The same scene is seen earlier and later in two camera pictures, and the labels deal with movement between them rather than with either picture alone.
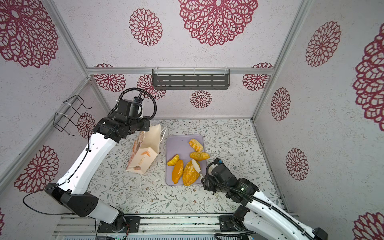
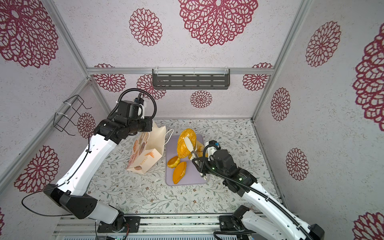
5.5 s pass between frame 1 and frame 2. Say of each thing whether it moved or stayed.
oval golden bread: stayed
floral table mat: stayed
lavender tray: stayed
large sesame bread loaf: moved
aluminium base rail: stayed
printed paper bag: moved
